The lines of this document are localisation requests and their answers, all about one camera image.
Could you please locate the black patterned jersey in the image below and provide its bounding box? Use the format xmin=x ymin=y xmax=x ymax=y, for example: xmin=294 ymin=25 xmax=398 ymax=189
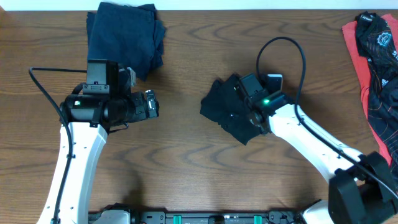
xmin=355 ymin=11 xmax=397 ymax=181

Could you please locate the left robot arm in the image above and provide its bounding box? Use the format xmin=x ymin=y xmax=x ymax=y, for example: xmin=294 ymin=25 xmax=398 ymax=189
xmin=38 ymin=90 xmax=159 ymax=223

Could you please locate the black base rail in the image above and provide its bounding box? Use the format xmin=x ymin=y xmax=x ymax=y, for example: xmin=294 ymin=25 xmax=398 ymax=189
xmin=88 ymin=210 xmax=303 ymax=224

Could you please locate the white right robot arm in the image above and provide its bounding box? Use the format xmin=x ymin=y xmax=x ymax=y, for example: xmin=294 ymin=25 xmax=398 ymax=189
xmin=244 ymin=91 xmax=397 ymax=223

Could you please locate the folded dark blue garment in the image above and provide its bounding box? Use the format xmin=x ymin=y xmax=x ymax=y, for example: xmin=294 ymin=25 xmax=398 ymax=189
xmin=86 ymin=2 xmax=166 ymax=81

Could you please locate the plain black t-shirt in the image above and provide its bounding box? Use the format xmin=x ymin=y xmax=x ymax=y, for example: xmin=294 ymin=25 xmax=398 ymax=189
xmin=200 ymin=73 xmax=261 ymax=145

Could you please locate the red garment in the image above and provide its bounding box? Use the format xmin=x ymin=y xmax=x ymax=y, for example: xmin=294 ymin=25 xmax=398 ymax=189
xmin=342 ymin=14 xmax=397 ymax=166

